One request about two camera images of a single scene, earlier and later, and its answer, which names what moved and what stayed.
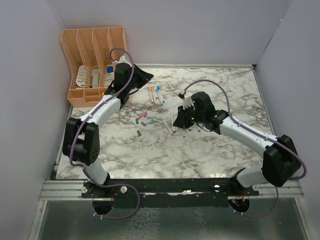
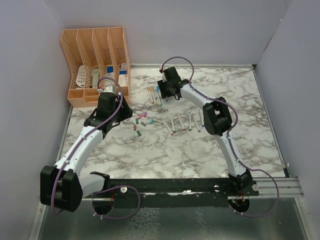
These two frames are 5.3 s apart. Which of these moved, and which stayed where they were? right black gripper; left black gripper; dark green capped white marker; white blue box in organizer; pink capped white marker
Moved: right black gripper; left black gripper
Stayed: pink capped white marker; dark green capped white marker; white blue box in organizer
